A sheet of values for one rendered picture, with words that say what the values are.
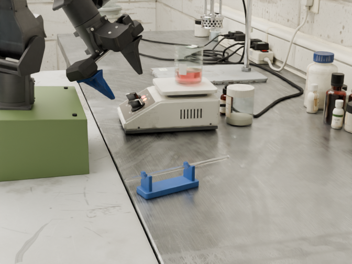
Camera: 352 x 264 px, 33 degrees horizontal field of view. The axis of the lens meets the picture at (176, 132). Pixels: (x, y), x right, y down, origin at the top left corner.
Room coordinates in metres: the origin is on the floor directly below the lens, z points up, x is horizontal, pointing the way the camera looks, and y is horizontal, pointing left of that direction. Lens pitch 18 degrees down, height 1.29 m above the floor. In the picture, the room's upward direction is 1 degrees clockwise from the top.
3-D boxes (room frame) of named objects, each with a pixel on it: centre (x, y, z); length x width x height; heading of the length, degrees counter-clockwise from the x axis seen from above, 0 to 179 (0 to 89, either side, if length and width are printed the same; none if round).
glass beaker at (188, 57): (1.24, -0.02, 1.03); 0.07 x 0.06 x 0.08; 17
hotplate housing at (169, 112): (1.22, 0.01, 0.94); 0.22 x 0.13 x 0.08; 102
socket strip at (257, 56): (2.05, -0.23, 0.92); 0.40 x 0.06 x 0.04; 15
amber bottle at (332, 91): (1.25, -0.35, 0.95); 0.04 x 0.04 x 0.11
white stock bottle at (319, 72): (1.37, -0.34, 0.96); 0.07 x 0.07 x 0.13
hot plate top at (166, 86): (1.23, -0.02, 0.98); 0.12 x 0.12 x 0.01; 12
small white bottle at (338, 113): (1.21, -0.34, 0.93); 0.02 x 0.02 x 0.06
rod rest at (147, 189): (0.87, 0.01, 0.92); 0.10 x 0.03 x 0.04; 123
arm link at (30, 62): (0.99, 0.28, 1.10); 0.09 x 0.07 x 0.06; 63
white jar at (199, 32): (2.41, -0.10, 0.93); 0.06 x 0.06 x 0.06
